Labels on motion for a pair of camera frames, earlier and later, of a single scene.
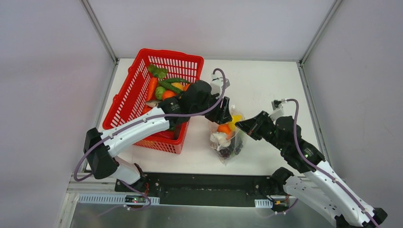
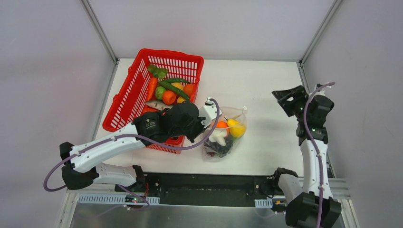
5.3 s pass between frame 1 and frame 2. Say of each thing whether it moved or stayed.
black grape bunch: moved
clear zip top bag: moved
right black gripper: moved
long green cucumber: stayed
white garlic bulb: moved
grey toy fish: stayed
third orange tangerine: stayed
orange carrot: stayed
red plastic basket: stayed
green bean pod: stayed
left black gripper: moved
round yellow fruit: stayed
